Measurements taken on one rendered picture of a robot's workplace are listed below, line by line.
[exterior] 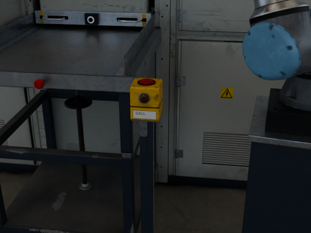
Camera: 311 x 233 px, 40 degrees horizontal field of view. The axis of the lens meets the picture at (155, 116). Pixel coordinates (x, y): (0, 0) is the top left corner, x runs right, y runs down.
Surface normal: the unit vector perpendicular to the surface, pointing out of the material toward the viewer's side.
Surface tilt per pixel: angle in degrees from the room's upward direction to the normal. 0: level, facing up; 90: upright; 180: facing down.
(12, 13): 90
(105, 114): 90
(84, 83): 90
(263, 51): 91
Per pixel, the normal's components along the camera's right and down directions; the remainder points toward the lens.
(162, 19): -0.14, 0.41
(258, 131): 0.00, -0.91
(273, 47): -0.74, 0.30
